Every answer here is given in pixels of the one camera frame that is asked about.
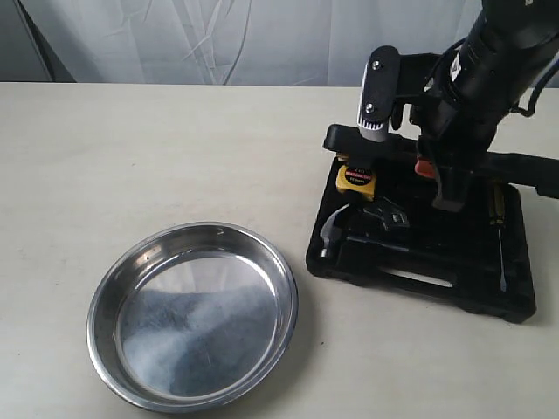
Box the black plastic tool case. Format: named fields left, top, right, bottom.
left=306, top=124, right=536, bottom=323

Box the yellow tape measure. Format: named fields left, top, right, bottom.
left=335, top=164, right=376, bottom=201

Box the claw hammer black handle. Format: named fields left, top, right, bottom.
left=317, top=203, right=411, bottom=259

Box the white wrinkled backdrop curtain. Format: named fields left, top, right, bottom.
left=23, top=1, right=481, bottom=86

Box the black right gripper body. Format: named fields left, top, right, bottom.
left=395, top=52, right=502, bottom=183

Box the adjustable wrench black handle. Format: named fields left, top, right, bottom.
left=359, top=196, right=411, bottom=235

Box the round stainless steel tray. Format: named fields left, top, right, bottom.
left=86, top=222, right=299, bottom=414

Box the yellow black flathead screwdriver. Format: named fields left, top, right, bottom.
left=487, top=182, right=507, bottom=292

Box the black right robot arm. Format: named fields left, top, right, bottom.
left=392, top=1, right=558, bottom=211

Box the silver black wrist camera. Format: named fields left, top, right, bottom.
left=356, top=45, right=401, bottom=142

